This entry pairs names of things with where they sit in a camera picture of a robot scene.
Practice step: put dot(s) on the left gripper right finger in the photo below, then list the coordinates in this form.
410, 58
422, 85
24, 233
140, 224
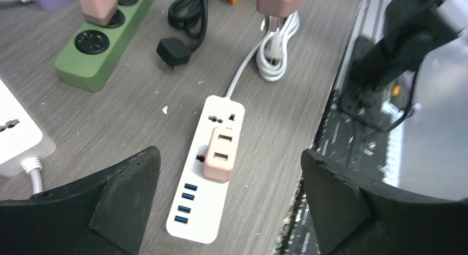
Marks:
355, 214

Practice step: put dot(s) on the pink plug adapter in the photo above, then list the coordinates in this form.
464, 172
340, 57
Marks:
276, 11
221, 155

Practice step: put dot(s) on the white power strip upright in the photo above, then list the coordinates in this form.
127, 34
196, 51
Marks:
23, 142

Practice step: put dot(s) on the green power strip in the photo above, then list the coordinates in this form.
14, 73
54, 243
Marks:
88, 59

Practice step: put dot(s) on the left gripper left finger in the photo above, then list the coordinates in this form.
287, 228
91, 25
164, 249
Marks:
103, 213

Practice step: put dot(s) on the pink adapter on green strip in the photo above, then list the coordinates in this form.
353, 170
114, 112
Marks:
98, 12

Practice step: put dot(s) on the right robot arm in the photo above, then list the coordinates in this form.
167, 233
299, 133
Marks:
412, 29

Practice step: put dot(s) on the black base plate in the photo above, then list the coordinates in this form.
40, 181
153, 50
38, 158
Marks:
347, 143

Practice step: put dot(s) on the white power strip with USB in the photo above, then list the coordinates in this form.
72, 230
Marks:
198, 204

